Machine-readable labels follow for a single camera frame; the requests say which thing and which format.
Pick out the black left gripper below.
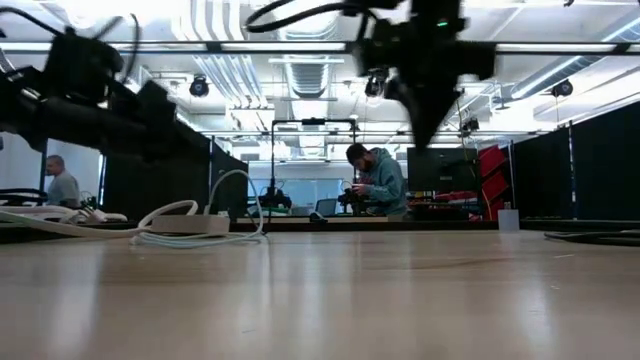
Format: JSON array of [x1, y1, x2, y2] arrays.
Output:
[[29, 84, 201, 162]]

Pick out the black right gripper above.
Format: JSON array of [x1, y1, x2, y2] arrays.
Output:
[[352, 42, 496, 150]]

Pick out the light blue braided USB cable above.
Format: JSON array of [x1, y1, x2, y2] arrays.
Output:
[[132, 168, 267, 250]]

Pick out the black partition curtain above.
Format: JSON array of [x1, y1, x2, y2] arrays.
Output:
[[512, 102, 640, 221], [102, 119, 250, 221]]

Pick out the black monitor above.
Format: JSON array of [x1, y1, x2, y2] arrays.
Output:
[[407, 147, 480, 194]]

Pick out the person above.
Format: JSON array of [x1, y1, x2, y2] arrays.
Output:
[[345, 143, 409, 217], [44, 154, 82, 209]]

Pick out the white plug cluster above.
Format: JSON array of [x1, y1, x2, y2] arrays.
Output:
[[49, 203, 129, 224]]

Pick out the red bin rack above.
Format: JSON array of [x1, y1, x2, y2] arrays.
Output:
[[477, 144, 515, 221]]

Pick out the grey laptop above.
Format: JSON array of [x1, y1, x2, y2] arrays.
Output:
[[314, 198, 339, 217]]

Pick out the thin hanging black cable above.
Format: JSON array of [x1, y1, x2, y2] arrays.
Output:
[[454, 99, 471, 149]]

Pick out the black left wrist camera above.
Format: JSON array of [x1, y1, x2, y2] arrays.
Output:
[[135, 79, 177, 124]]

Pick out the black overhead camera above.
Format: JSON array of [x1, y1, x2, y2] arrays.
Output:
[[364, 69, 390, 99]]

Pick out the thick white power cord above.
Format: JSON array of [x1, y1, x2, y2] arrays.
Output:
[[0, 199, 199, 239]]

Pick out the black background rig frame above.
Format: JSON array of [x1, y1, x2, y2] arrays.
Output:
[[39, 139, 50, 192], [270, 118, 358, 216]]

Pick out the silver ventilation duct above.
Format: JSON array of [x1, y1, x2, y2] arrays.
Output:
[[284, 54, 335, 100]]

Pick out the black coiled hose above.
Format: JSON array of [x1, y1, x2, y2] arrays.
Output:
[[0, 187, 49, 207]]

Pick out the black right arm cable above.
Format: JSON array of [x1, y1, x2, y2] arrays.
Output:
[[244, 0, 364, 35]]

